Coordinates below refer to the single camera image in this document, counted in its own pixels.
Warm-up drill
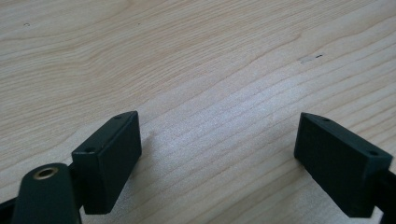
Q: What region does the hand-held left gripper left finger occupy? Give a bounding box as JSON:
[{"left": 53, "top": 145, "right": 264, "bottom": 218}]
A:
[{"left": 71, "top": 110, "right": 143, "bottom": 216}]

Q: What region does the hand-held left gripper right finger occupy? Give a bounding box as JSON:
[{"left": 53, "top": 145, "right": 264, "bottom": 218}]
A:
[{"left": 293, "top": 112, "right": 394, "bottom": 218}]

